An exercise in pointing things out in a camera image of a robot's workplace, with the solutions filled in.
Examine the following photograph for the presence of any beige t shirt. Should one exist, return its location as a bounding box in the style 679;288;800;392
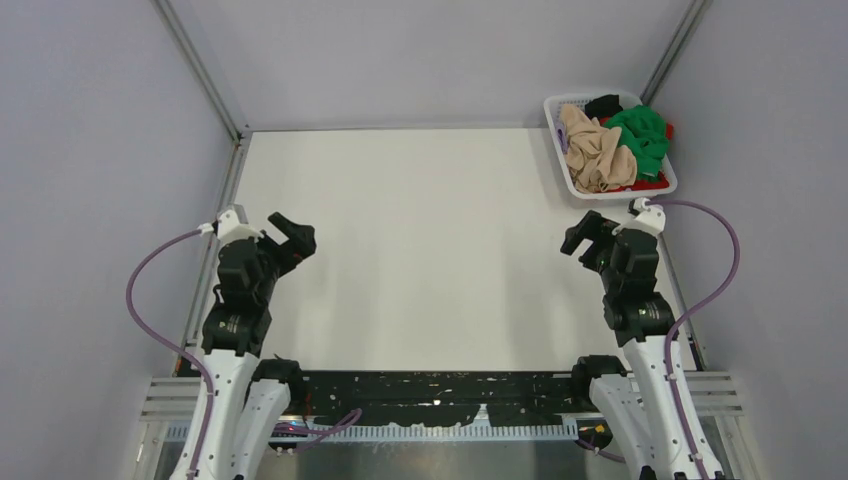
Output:
559;104;638;194

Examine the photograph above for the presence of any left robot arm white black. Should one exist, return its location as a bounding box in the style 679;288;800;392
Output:
171;205;317;479

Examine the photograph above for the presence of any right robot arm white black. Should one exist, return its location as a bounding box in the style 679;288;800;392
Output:
561;208;728;479

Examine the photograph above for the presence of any red t shirt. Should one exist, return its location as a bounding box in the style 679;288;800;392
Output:
600;117;674;192

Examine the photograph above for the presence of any lavender garment in basket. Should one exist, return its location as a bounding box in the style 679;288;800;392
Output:
556;122;569;154

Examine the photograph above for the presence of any green t shirt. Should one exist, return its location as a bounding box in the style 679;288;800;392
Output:
603;105;670;179

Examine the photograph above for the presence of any black garment in basket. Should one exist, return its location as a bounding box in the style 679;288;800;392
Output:
584;94;623;120

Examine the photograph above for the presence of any white plastic laundry basket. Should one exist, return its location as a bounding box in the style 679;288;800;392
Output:
543;88;678;206

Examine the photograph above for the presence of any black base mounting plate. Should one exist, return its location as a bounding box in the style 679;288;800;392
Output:
284;370;599;427

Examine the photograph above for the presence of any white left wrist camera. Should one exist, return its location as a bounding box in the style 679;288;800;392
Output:
198;204;263;245

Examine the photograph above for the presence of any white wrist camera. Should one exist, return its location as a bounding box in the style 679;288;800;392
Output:
612;197;666;237
198;204;263;245

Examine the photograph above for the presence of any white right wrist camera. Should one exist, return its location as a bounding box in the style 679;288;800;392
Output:
612;197;666;237

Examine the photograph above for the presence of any white slotted cable duct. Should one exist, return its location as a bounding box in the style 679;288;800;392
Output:
165;422;581;444

